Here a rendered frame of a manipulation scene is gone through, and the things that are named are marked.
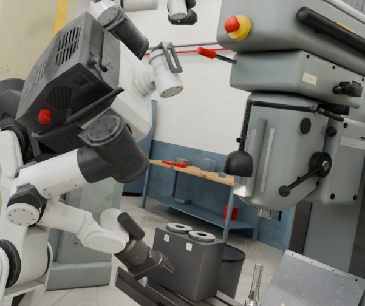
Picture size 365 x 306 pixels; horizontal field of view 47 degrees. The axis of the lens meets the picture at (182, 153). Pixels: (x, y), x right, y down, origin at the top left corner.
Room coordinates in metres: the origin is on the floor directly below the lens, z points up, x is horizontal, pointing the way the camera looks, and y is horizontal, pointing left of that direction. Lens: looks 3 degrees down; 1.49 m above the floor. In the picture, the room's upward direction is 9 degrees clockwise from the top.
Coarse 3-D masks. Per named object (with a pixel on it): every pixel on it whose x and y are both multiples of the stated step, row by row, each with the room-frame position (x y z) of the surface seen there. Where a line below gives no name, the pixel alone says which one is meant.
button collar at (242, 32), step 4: (236, 16) 1.06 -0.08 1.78; (240, 16) 1.05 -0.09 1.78; (244, 16) 1.04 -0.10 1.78; (240, 20) 1.04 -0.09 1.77; (244, 20) 1.03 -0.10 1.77; (248, 20) 1.04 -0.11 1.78; (240, 24) 1.04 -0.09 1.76; (244, 24) 1.03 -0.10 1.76; (248, 24) 1.04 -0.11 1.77; (240, 28) 1.04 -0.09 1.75; (244, 28) 1.03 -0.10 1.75; (248, 28) 1.04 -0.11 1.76; (228, 32) 1.07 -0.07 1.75; (232, 32) 1.06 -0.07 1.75; (236, 32) 1.05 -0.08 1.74; (240, 32) 1.04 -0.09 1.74; (244, 32) 1.04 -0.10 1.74; (248, 32) 1.04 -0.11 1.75; (232, 36) 1.06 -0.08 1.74; (236, 36) 1.05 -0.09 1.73; (240, 36) 1.04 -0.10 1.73; (244, 36) 1.05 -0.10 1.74
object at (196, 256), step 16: (176, 224) 1.49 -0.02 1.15; (160, 240) 1.44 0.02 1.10; (176, 240) 1.39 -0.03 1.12; (192, 240) 1.35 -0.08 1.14; (208, 240) 1.36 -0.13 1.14; (176, 256) 1.38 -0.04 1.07; (192, 256) 1.34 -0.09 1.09; (208, 256) 1.34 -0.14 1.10; (160, 272) 1.42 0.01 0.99; (176, 272) 1.38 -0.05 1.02; (192, 272) 1.34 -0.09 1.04; (208, 272) 1.35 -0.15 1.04; (176, 288) 1.37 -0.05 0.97; (192, 288) 1.33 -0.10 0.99; (208, 288) 1.37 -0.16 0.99
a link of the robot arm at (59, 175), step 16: (48, 160) 0.99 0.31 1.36; (64, 160) 0.97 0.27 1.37; (16, 176) 1.03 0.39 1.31; (32, 176) 0.97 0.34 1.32; (48, 176) 0.97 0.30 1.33; (64, 176) 0.96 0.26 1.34; (80, 176) 0.96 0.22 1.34; (16, 192) 0.97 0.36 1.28; (32, 192) 0.96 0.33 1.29; (48, 192) 0.98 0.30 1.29; (64, 192) 1.00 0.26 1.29; (16, 208) 0.97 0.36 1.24; (32, 208) 0.99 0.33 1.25; (16, 224) 1.01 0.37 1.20
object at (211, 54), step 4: (200, 48) 1.11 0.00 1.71; (204, 48) 1.12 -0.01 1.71; (200, 52) 1.11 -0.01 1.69; (204, 52) 1.11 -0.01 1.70; (208, 52) 1.12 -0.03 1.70; (212, 52) 1.13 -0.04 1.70; (208, 56) 1.13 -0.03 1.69; (212, 56) 1.13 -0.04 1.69; (216, 56) 1.15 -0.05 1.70; (220, 56) 1.16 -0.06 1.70; (224, 56) 1.17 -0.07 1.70; (224, 60) 1.17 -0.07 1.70; (228, 60) 1.18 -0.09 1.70; (232, 60) 1.19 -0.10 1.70; (236, 60) 1.20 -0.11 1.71
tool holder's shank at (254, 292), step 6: (258, 264) 1.19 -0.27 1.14; (258, 270) 1.19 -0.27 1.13; (258, 276) 1.19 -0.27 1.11; (252, 282) 1.20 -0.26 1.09; (258, 282) 1.19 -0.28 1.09; (252, 288) 1.19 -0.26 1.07; (258, 288) 1.19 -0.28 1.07; (252, 294) 1.19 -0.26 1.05; (258, 294) 1.19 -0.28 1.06; (252, 300) 1.19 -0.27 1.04; (258, 300) 1.19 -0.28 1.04
